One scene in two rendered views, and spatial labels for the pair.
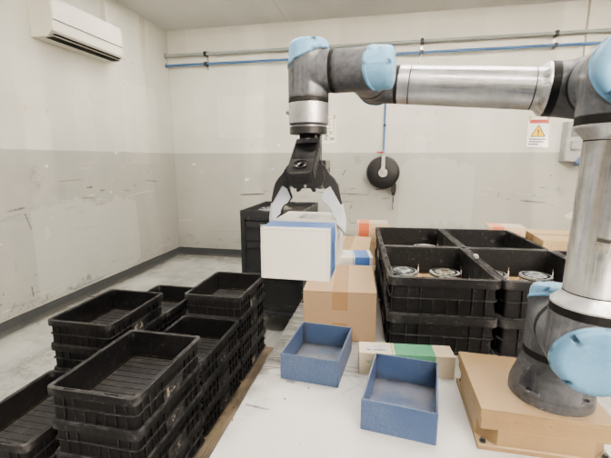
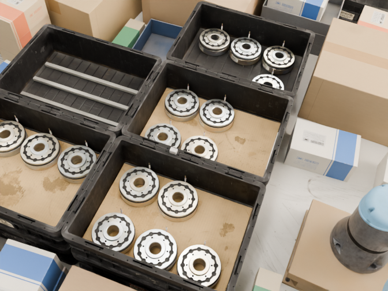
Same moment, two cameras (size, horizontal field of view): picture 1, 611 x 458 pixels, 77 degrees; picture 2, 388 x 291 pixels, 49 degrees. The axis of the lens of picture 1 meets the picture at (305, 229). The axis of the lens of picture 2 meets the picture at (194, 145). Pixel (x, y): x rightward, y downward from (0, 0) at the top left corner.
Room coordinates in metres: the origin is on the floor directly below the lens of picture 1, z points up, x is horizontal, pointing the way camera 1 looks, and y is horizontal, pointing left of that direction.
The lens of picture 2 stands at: (1.07, 0.02, 1.82)
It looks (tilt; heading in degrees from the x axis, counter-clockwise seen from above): 55 degrees down; 280
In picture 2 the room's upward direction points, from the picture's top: 4 degrees clockwise
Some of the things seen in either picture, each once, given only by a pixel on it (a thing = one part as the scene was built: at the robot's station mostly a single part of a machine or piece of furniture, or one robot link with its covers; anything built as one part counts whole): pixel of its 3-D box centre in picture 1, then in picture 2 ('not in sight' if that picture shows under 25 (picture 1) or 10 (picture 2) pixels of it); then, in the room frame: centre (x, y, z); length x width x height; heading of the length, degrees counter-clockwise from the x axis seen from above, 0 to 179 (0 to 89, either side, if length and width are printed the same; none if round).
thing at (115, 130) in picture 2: (487, 240); (79, 75); (1.55, -0.75, 0.92); 0.40 x 0.30 x 0.02; 172
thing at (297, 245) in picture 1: (306, 242); not in sight; (0.73, 0.00, 1.09); 0.20 x 0.12 x 0.09; 168
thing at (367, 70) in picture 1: (364, 71); not in sight; (0.73, -0.11, 1.41); 0.11 x 0.11 x 0.08; 71
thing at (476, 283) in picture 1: (431, 263); (168, 211); (1.19, -0.41, 0.92); 0.40 x 0.30 x 0.02; 172
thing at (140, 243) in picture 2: not in sight; (155, 249); (1.20, -0.33, 0.86); 0.10 x 0.10 x 0.01
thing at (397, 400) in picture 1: (402, 393); not in sight; (0.78, -0.22, 0.74); 0.20 x 0.15 x 0.07; 161
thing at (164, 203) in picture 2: not in sight; (178, 198); (1.19, -0.47, 0.86); 0.10 x 0.10 x 0.01
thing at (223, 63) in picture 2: not in sight; (240, 59); (1.12, -1.00, 0.87); 0.40 x 0.30 x 0.11; 172
